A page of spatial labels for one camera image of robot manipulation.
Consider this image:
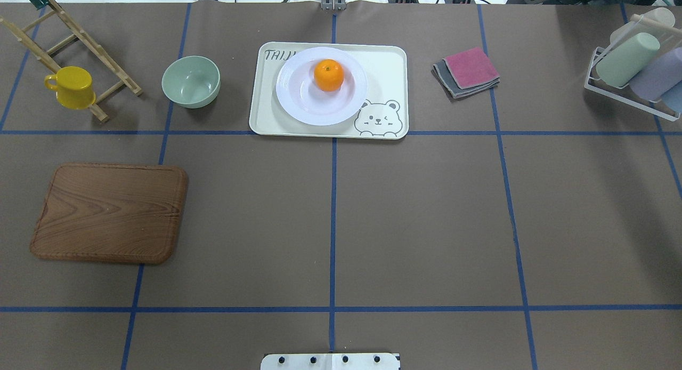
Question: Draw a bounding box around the white wire cup rack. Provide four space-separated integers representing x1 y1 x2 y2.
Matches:
584 6 680 122

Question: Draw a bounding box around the yellow mug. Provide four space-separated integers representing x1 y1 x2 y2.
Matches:
44 66 96 110

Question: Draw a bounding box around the blue pastel cup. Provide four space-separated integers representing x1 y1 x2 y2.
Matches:
662 82 682 113

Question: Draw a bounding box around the green pastel cup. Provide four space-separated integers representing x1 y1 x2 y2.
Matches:
595 33 660 88

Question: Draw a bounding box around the wooden cutting board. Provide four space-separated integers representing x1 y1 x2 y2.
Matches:
29 163 189 264

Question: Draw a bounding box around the wooden dish rack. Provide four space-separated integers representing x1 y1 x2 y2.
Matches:
1 0 143 124

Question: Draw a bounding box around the purple pastel cup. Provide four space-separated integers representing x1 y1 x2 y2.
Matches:
629 47 681 102

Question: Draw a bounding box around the pink cloth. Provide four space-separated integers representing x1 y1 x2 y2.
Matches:
443 47 500 89

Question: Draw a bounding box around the orange fruit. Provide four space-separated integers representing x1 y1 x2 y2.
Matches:
313 59 344 92

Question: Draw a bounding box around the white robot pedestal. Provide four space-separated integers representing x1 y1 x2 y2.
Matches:
260 352 401 369

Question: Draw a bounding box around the green ceramic bowl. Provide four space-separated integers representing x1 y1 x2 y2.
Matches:
161 55 221 109

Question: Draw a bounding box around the white round plate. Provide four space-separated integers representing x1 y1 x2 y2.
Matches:
275 46 368 126

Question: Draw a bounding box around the cream bear tray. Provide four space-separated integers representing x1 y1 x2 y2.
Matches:
249 42 409 140

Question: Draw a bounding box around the beige pastel cup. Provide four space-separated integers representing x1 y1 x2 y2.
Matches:
610 6 676 46

